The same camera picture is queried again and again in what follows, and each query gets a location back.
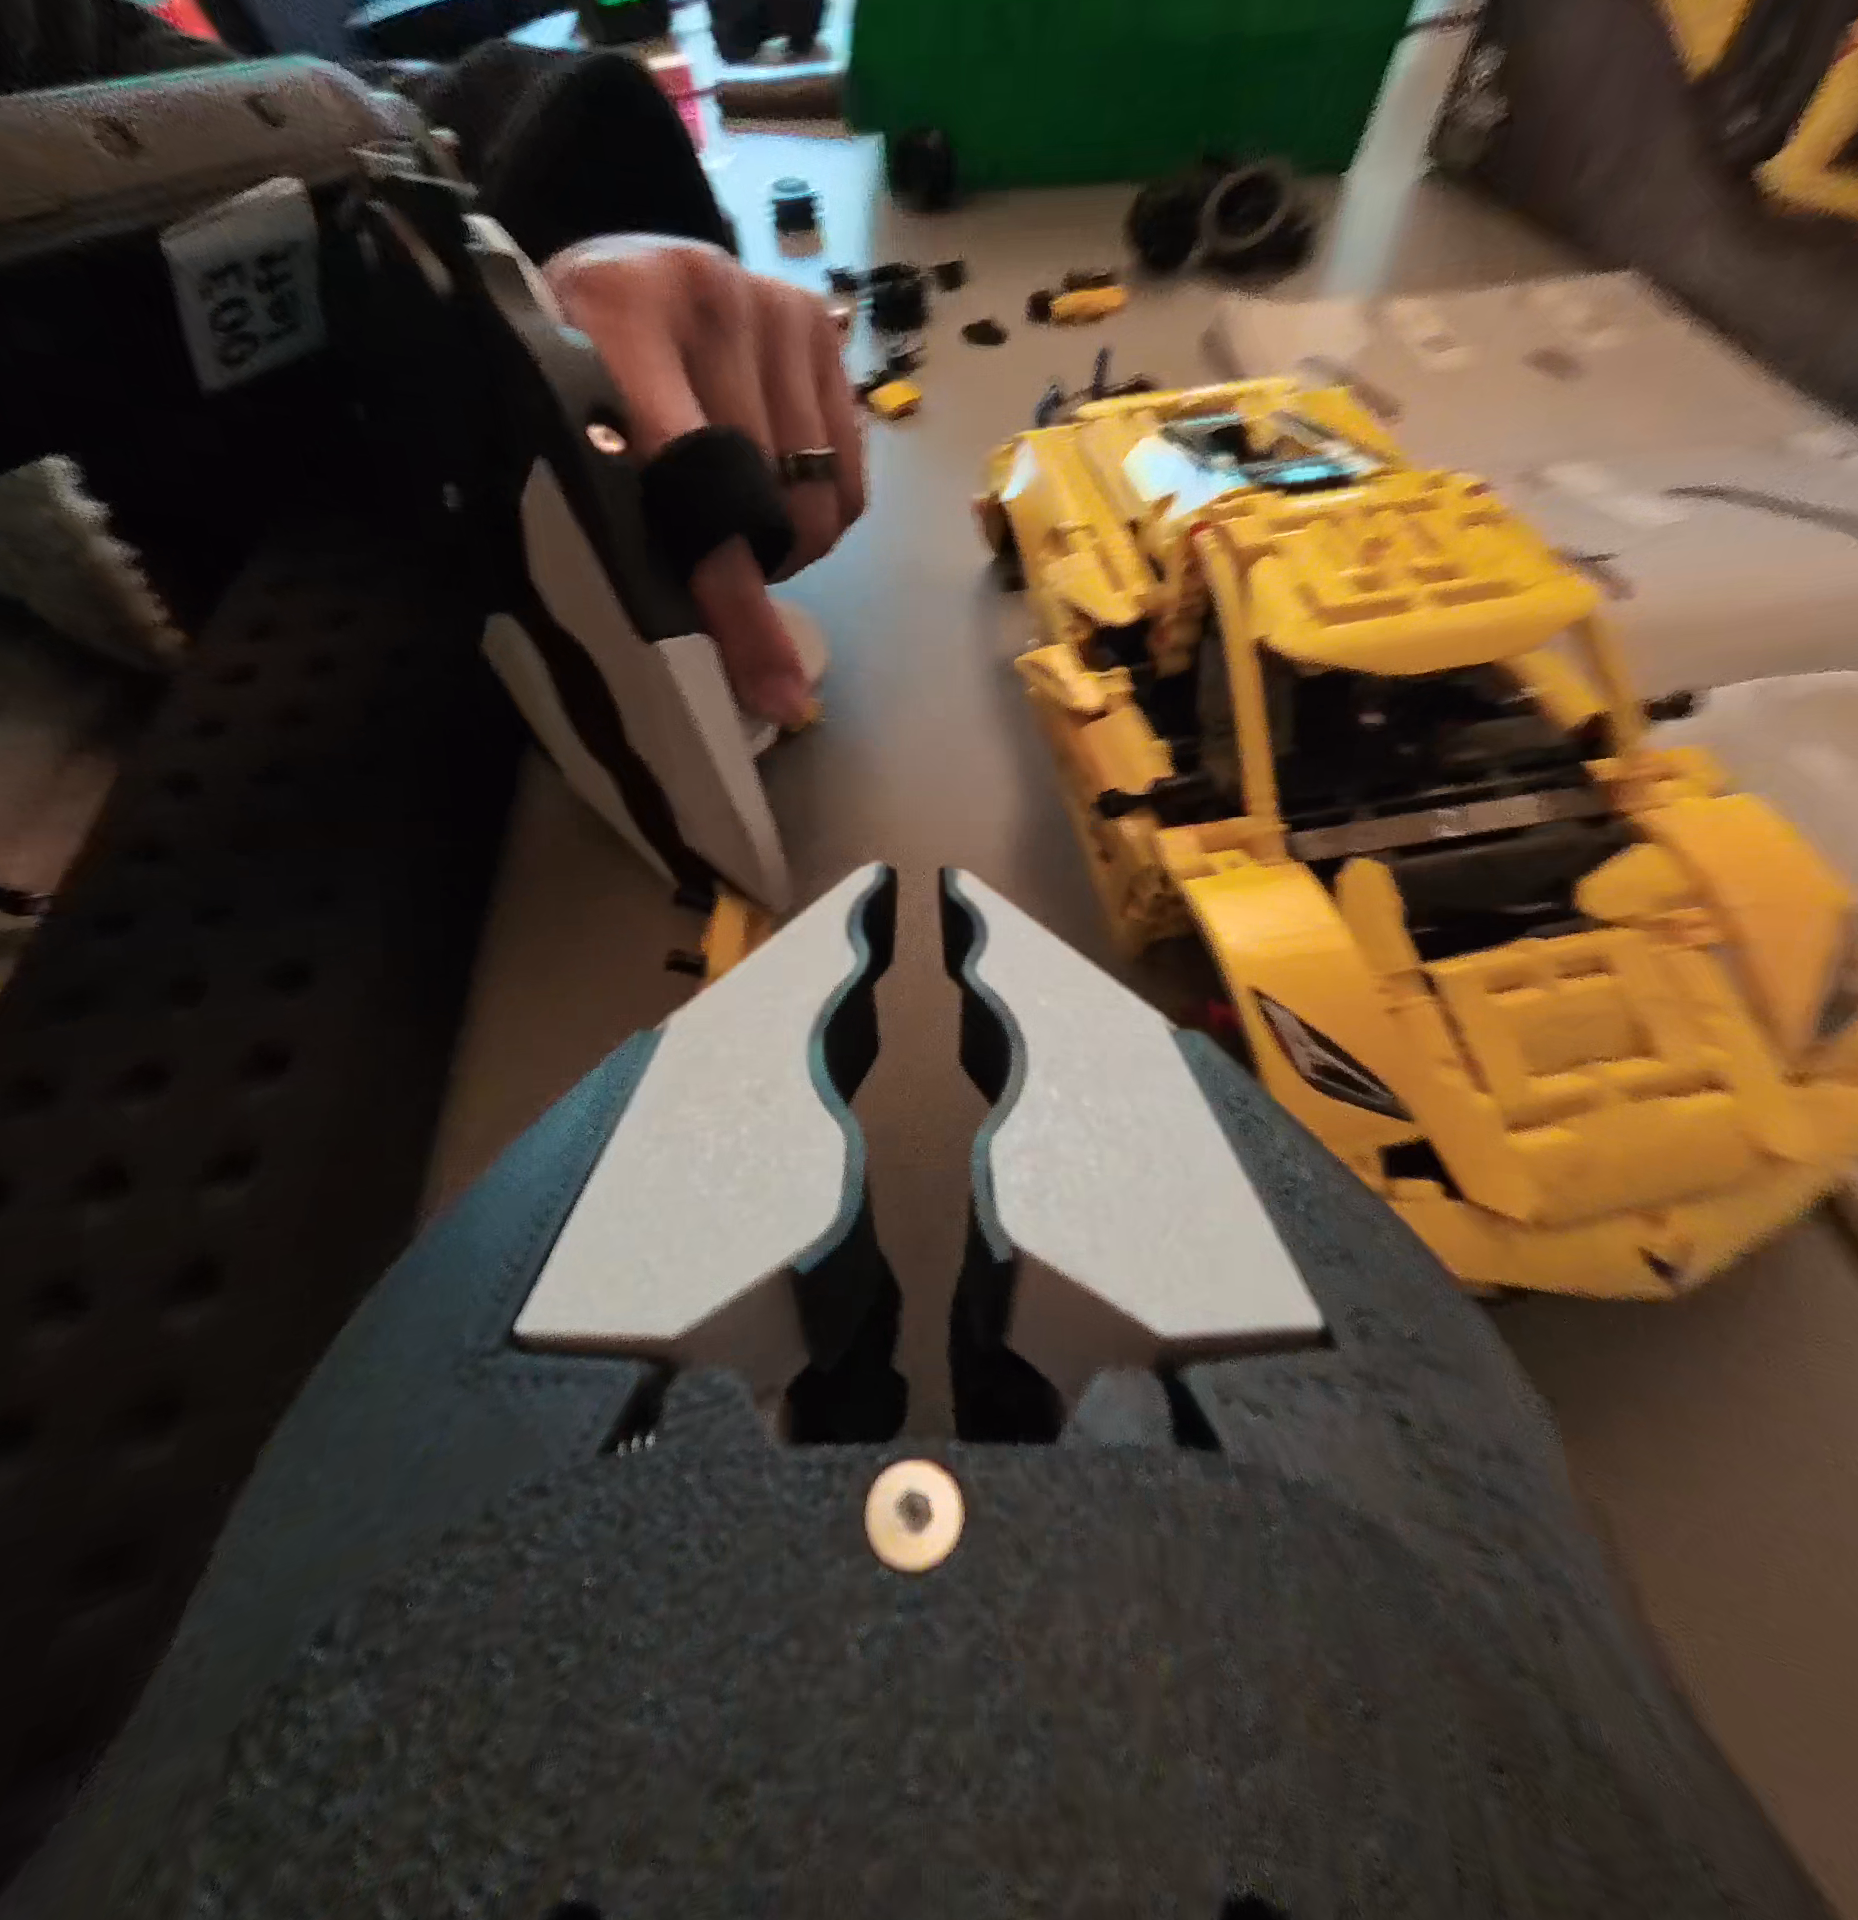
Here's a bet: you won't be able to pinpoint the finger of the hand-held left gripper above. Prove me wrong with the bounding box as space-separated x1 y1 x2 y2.
518 461 796 913
484 608 718 902

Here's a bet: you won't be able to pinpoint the black perforated mat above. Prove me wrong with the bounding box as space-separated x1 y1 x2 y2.
0 496 535 1920

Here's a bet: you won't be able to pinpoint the person's left hand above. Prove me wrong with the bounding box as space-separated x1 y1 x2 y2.
544 237 874 733

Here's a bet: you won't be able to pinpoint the yellow toy brick car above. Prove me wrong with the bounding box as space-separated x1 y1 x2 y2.
976 376 1858 1300

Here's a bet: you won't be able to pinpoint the dark toy car box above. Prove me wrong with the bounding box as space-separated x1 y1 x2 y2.
1447 0 1858 371

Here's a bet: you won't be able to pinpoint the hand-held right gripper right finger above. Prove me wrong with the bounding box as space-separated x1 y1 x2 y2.
937 868 1328 1451

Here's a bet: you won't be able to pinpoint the person's left forearm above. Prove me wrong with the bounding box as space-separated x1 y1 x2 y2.
403 40 744 262

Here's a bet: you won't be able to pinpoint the grey desk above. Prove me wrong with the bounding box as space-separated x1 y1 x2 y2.
418 0 1858 1920

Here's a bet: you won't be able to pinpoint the scattered small brick pieces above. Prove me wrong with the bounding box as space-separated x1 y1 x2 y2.
763 256 1164 437

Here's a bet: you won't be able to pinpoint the grey instruction booklet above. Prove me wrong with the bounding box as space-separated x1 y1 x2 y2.
1199 271 1858 660

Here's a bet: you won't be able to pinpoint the green plastic bin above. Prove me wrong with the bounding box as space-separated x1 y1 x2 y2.
843 0 1420 189

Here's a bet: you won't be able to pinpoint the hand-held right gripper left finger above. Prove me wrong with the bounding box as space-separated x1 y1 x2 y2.
514 862 909 1451

